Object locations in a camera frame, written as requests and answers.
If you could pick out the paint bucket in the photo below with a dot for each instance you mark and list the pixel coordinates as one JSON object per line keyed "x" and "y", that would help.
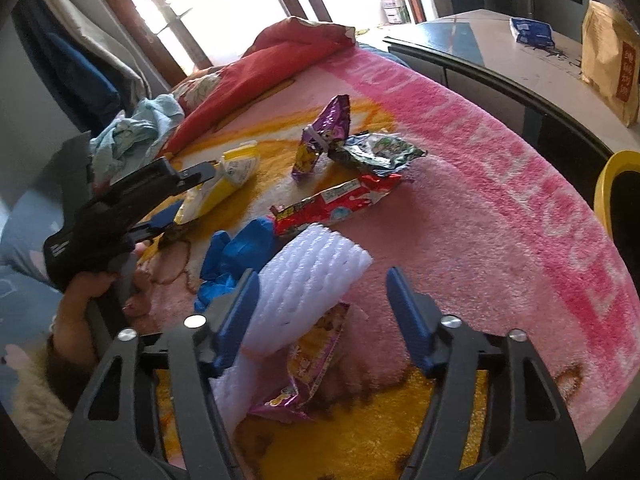
{"x": 392, "y": 11}

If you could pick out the purple yellow snack wrapper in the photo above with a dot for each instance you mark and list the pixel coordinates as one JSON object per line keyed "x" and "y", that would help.
{"x": 310, "y": 365}

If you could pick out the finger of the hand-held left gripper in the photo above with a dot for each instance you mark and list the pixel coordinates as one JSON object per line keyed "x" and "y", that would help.
{"x": 160, "y": 220}
{"x": 165, "y": 175}

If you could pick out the blue glove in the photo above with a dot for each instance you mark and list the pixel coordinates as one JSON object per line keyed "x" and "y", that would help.
{"x": 235, "y": 255}

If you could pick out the yellow round bin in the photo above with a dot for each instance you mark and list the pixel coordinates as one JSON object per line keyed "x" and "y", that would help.
{"x": 602, "y": 185}

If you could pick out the red quilt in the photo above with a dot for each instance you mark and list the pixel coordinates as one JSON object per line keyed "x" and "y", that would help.
{"x": 260, "y": 70}

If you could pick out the green black foil wrapper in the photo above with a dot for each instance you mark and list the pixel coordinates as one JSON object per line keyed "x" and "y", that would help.
{"x": 385, "y": 152}

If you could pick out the brown glass door frame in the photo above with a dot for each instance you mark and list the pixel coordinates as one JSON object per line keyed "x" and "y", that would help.
{"x": 165, "y": 50}

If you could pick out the grey blue curtain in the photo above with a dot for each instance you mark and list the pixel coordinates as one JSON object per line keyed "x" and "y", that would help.
{"x": 75, "y": 60}

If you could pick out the marble top coffee table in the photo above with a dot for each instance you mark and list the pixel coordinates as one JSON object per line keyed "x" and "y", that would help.
{"x": 480, "y": 35}

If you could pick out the red snack wrapper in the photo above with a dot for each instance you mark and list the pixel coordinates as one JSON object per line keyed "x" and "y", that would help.
{"x": 340, "y": 200}

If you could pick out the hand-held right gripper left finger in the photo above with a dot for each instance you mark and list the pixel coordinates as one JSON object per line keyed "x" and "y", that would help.
{"x": 235, "y": 320}

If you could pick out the blue packet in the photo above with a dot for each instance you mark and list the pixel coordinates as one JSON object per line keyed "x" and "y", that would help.
{"x": 532, "y": 32}

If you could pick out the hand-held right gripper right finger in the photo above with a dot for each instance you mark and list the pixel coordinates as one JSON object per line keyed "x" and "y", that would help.
{"x": 407, "y": 320}

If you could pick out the person's blue patterned clothing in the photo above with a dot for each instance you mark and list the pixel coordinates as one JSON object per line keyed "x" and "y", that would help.
{"x": 25, "y": 240}

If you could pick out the white foam net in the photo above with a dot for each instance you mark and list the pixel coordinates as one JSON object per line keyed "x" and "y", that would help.
{"x": 310, "y": 270}

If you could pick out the brown paper bag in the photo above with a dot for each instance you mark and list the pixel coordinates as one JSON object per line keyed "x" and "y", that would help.
{"x": 607, "y": 60}

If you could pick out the pink printed blanket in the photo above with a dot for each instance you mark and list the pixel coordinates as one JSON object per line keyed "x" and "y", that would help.
{"x": 475, "y": 220}

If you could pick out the light blue cloth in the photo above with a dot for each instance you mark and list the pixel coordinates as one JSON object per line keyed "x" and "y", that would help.
{"x": 145, "y": 120}

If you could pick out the person's left hand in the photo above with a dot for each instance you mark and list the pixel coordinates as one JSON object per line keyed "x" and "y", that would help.
{"x": 75, "y": 310}

